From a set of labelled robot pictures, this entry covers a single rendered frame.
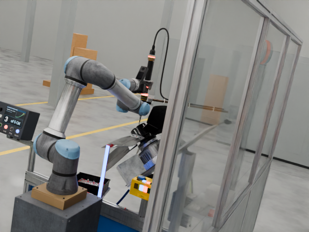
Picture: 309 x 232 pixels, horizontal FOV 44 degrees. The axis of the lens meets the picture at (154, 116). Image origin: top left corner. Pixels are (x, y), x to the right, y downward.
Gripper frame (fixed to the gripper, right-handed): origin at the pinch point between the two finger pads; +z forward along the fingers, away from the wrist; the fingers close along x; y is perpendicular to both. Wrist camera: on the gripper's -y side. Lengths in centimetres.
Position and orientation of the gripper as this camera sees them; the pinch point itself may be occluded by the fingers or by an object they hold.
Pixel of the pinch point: (149, 80)
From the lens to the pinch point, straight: 247.7
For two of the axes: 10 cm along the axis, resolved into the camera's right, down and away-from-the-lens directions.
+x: 8.8, 2.5, -3.9
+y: -1.8, 9.6, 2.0
